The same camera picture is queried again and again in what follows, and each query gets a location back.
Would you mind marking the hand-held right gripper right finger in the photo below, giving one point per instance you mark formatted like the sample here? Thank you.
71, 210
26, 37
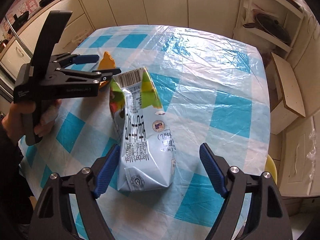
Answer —
212, 172

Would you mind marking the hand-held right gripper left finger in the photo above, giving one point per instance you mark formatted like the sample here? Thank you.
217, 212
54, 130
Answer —
107, 172

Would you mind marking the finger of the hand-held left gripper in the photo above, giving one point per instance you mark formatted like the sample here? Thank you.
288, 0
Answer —
86, 59
95, 76

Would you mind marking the white snack bag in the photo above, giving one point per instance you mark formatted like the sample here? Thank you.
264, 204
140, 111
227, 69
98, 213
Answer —
142, 150

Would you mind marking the yellow plastic bin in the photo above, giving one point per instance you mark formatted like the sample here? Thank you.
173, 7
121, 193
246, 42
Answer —
271, 167

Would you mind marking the person's left hand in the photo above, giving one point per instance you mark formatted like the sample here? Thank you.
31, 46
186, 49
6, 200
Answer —
48, 115

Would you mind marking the white kitchen base cabinets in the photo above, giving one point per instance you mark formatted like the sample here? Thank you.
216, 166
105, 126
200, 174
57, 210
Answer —
125, 2

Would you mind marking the white drawer cabinet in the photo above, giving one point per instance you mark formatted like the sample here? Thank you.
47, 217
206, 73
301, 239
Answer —
297, 155

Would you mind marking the blue checked tablecloth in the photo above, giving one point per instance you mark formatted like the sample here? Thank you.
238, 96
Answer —
200, 80

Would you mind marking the clear plastic bag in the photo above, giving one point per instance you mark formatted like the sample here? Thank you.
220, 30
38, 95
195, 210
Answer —
313, 137

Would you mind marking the white wooden step stool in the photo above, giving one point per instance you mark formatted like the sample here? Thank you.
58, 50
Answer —
287, 87

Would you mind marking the black wok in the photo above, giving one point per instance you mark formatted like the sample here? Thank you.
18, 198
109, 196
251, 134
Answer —
270, 26

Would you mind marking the white shelf unit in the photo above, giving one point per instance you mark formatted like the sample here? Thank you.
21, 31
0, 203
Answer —
296, 22

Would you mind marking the pink patterned wall covering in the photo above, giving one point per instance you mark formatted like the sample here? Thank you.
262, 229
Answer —
32, 2

